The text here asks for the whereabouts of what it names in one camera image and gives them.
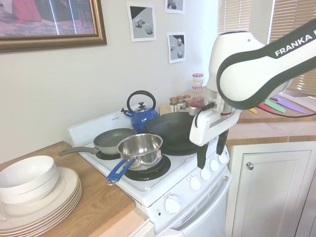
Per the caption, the white oven door handle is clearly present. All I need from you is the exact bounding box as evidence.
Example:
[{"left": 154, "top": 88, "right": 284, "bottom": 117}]
[{"left": 172, "top": 176, "right": 232, "bottom": 234}]

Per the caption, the white cabinet with door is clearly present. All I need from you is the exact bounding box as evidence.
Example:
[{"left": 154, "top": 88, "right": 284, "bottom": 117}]
[{"left": 228, "top": 141, "right": 316, "bottom": 237}]

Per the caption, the green knife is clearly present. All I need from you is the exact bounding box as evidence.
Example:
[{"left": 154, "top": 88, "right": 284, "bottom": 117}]
[{"left": 263, "top": 98, "right": 287, "bottom": 114}]

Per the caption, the grey frying pan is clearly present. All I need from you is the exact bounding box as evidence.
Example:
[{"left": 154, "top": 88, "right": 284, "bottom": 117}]
[{"left": 58, "top": 128, "right": 138, "bottom": 157}]

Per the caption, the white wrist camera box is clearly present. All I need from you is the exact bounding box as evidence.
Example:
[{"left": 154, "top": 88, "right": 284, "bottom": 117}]
[{"left": 205, "top": 88, "right": 221, "bottom": 110}]

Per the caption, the white drawer cabinet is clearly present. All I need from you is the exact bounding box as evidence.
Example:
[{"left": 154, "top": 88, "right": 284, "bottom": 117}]
[{"left": 137, "top": 216, "right": 156, "bottom": 237}]

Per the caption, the grey shapes paper print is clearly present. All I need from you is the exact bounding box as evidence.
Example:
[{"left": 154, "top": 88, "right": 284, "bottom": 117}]
[
  {"left": 164, "top": 0, "right": 186, "bottom": 14},
  {"left": 166, "top": 31, "right": 187, "bottom": 64}
]

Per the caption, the gold framed painting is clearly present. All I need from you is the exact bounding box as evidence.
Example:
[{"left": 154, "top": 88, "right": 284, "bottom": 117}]
[{"left": 0, "top": 0, "right": 108, "bottom": 54}]

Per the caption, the red knife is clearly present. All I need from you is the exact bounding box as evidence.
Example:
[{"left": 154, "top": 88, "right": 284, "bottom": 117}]
[{"left": 256, "top": 100, "right": 275, "bottom": 114}]

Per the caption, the cream plate with gold rim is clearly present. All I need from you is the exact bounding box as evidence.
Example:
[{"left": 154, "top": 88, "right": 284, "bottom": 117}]
[
  {"left": 0, "top": 190, "right": 82, "bottom": 232},
  {"left": 0, "top": 185, "right": 81, "bottom": 226},
  {"left": 0, "top": 192, "right": 82, "bottom": 235},
  {"left": 0, "top": 182, "right": 81, "bottom": 223},
  {"left": 0, "top": 187, "right": 82, "bottom": 229},
  {"left": 0, "top": 166, "right": 80, "bottom": 220}
]

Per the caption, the black wok with wooden handle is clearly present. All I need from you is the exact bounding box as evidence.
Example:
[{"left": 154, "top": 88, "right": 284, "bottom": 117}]
[{"left": 141, "top": 112, "right": 198, "bottom": 146}]

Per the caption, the reddish round lid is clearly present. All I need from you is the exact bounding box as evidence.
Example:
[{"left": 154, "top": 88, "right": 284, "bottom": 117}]
[{"left": 190, "top": 97, "right": 206, "bottom": 108}]

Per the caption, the glass jar with red-white lid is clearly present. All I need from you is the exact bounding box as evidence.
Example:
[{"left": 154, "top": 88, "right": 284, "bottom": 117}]
[
  {"left": 192, "top": 73, "right": 204, "bottom": 87},
  {"left": 192, "top": 85, "right": 203, "bottom": 99}
]

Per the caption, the large grey shapes print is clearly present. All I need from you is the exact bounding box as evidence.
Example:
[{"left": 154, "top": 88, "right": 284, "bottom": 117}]
[{"left": 126, "top": 1, "right": 157, "bottom": 42}]

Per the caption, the beige window blind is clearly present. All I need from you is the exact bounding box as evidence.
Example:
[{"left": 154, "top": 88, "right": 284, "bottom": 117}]
[
  {"left": 269, "top": 0, "right": 316, "bottom": 97},
  {"left": 216, "top": 0, "right": 251, "bottom": 35}
]

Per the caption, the white bowl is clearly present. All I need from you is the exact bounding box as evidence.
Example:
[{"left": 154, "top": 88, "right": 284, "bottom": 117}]
[
  {"left": 0, "top": 170, "right": 59, "bottom": 204},
  {"left": 0, "top": 155, "right": 55, "bottom": 191}
]

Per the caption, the black coil stove burner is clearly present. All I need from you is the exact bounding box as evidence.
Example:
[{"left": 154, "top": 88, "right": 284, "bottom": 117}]
[
  {"left": 123, "top": 154, "right": 172, "bottom": 181},
  {"left": 95, "top": 148, "right": 124, "bottom": 161},
  {"left": 161, "top": 139, "right": 201, "bottom": 156}
]

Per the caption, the purple knife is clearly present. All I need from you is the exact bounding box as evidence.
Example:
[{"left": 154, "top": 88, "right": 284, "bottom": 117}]
[{"left": 271, "top": 95, "right": 310, "bottom": 115}]

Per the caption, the blue kettle with black handle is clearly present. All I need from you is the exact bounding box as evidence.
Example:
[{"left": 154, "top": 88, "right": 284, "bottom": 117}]
[{"left": 120, "top": 90, "right": 159, "bottom": 131}]

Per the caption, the white cabinet door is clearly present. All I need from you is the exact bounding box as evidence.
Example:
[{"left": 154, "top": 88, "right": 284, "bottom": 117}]
[{"left": 232, "top": 145, "right": 315, "bottom": 237}]

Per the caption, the white electric stove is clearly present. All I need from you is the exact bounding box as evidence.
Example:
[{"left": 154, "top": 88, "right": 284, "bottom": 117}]
[{"left": 67, "top": 110, "right": 233, "bottom": 237}]

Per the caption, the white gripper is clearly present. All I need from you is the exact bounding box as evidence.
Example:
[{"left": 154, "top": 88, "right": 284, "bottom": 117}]
[{"left": 189, "top": 106, "right": 240, "bottom": 170}]

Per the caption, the large white oven knob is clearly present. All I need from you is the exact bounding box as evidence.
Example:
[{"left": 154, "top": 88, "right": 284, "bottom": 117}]
[{"left": 164, "top": 195, "right": 182, "bottom": 213}]

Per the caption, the white oven door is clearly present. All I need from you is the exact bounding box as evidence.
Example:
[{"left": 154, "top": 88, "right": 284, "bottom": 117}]
[{"left": 154, "top": 170, "right": 233, "bottom": 237}]

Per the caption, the steel saucepan with blue handle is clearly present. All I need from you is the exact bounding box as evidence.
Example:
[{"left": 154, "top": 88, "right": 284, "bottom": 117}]
[{"left": 106, "top": 133, "right": 163, "bottom": 186}]

